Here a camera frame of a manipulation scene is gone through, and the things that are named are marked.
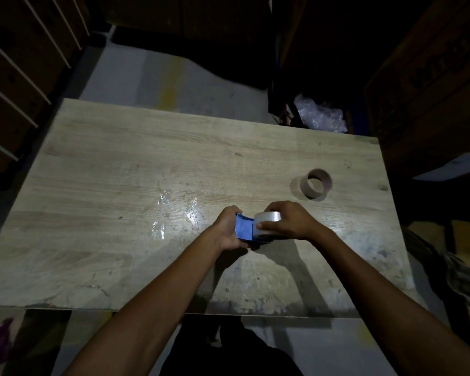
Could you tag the person's right hand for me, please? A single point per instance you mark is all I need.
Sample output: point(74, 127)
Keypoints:
point(293, 223)

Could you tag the person's left hand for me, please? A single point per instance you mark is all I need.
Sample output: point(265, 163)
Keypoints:
point(227, 231)

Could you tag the blue tape dispenser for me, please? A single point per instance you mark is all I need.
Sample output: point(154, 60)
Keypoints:
point(243, 229)

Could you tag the clear tape roll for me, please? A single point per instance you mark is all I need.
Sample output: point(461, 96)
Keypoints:
point(268, 216)

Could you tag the cardboard tape core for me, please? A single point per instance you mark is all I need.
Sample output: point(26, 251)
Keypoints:
point(306, 187)

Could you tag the person's left forearm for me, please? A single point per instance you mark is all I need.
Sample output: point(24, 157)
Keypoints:
point(149, 317)

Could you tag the person's right forearm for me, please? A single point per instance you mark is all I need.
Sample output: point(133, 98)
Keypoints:
point(395, 309)

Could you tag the person's dark trousers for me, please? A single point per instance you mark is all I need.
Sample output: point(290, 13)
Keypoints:
point(239, 356)

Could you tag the clear plastic wrap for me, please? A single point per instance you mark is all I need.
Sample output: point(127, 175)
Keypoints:
point(321, 113)

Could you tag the black plastic bin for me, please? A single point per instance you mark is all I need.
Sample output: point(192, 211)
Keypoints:
point(278, 109)

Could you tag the white flat sheet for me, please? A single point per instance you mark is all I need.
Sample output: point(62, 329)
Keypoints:
point(454, 168)

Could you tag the black broom with grey bristles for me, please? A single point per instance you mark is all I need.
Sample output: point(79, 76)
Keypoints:
point(460, 274)

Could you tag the flat brown cardboard piece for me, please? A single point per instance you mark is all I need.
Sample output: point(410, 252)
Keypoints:
point(468, 238)

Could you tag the large printed cardboard box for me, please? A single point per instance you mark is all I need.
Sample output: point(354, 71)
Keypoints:
point(434, 93)

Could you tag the plain brown cardboard boxes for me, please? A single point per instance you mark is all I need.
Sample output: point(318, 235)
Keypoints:
point(180, 11)

